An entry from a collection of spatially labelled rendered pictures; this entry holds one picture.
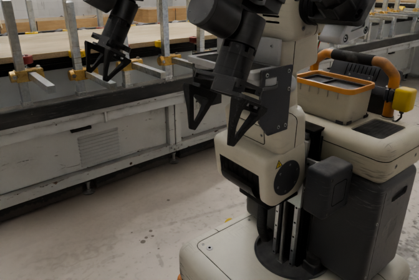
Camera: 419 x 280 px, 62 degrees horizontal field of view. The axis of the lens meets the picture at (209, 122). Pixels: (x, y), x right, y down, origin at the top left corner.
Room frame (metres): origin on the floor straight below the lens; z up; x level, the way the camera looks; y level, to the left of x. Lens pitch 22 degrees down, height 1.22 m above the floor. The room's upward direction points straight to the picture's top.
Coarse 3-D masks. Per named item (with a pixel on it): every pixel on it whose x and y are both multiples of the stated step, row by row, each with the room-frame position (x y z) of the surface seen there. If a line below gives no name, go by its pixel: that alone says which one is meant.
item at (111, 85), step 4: (88, 72) 1.64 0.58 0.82; (92, 72) 1.64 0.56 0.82; (88, 76) 1.63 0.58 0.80; (92, 76) 1.59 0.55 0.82; (96, 76) 1.56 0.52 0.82; (100, 76) 1.56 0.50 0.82; (92, 80) 1.59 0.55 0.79; (96, 80) 1.56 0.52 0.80; (100, 80) 1.52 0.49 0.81; (100, 84) 1.52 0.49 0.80; (104, 84) 1.49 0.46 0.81; (108, 84) 1.45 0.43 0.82; (112, 84) 1.44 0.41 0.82; (116, 84) 1.45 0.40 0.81; (108, 88) 1.45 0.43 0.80; (112, 88) 1.44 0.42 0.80; (116, 88) 1.45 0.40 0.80
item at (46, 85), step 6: (30, 72) 1.50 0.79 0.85; (36, 72) 1.50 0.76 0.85; (30, 78) 1.49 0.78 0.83; (36, 78) 1.40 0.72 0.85; (42, 78) 1.40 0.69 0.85; (36, 84) 1.41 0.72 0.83; (42, 84) 1.33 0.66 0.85; (48, 84) 1.31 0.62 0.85; (48, 90) 1.28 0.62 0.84; (54, 90) 1.29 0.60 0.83
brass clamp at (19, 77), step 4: (28, 68) 1.54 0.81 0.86; (32, 68) 1.54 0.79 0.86; (36, 68) 1.54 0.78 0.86; (40, 68) 1.54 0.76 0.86; (8, 72) 1.49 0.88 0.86; (12, 72) 1.48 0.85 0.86; (16, 72) 1.47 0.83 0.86; (20, 72) 1.48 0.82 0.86; (24, 72) 1.49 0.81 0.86; (40, 72) 1.53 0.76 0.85; (12, 76) 1.47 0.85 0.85; (16, 76) 1.47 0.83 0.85; (20, 76) 1.48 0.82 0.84; (24, 76) 1.49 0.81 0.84; (28, 76) 1.50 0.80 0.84; (44, 76) 1.54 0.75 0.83; (12, 80) 1.46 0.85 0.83; (16, 80) 1.47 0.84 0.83; (20, 80) 1.48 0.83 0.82; (24, 80) 1.49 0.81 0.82; (28, 80) 1.50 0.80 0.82
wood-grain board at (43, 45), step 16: (48, 32) 2.48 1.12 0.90; (64, 32) 2.48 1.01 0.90; (80, 32) 2.48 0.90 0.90; (96, 32) 2.48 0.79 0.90; (128, 32) 2.48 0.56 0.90; (144, 32) 2.48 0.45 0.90; (176, 32) 2.48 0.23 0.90; (192, 32) 2.48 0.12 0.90; (208, 32) 2.48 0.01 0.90; (0, 48) 1.85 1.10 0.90; (32, 48) 1.85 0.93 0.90; (48, 48) 1.85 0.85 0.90; (64, 48) 1.85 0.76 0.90; (80, 48) 1.85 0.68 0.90
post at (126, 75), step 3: (126, 39) 1.81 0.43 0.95; (126, 42) 1.81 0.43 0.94; (126, 45) 1.81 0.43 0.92; (120, 51) 1.81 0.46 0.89; (123, 51) 1.80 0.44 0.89; (126, 54) 1.81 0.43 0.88; (129, 57) 1.82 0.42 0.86; (123, 72) 1.80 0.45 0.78; (126, 72) 1.80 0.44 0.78; (129, 72) 1.81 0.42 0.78; (123, 75) 1.81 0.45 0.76; (126, 75) 1.80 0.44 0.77; (129, 75) 1.81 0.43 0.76; (123, 78) 1.81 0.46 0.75; (126, 78) 1.80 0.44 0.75; (129, 78) 1.81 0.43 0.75; (123, 81) 1.81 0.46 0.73; (126, 81) 1.80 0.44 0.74; (129, 81) 1.81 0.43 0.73
